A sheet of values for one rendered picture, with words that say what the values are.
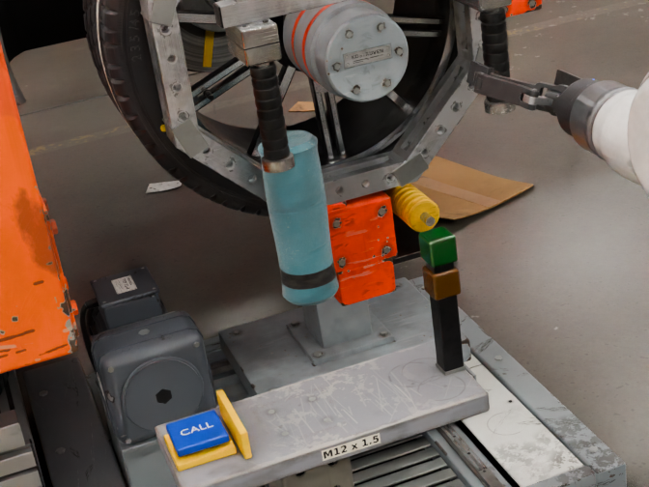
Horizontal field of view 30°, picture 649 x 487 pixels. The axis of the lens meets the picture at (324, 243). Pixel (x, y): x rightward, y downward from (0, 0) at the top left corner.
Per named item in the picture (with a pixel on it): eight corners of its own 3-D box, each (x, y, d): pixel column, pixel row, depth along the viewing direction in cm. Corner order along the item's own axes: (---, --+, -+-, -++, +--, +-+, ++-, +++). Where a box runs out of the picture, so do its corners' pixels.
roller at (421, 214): (380, 177, 228) (377, 149, 226) (447, 233, 202) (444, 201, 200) (352, 185, 227) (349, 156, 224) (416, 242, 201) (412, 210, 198)
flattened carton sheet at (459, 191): (401, 148, 372) (400, 138, 371) (533, 189, 331) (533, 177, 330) (325, 181, 357) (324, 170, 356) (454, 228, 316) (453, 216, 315)
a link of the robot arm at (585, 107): (647, 165, 145) (619, 152, 151) (665, 92, 143) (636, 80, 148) (582, 161, 142) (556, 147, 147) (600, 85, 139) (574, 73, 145)
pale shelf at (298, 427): (437, 356, 179) (436, 338, 178) (491, 411, 165) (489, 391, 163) (157, 444, 168) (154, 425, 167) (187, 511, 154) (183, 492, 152)
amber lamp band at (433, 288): (449, 283, 168) (447, 257, 166) (462, 295, 164) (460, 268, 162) (423, 291, 166) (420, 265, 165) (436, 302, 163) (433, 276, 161)
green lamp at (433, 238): (446, 250, 165) (443, 224, 164) (459, 262, 162) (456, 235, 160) (419, 258, 164) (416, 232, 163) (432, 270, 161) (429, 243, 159)
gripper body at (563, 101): (561, 142, 147) (524, 122, 155) (620, 146, 150) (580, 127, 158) (576, 81, 145) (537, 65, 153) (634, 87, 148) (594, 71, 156)
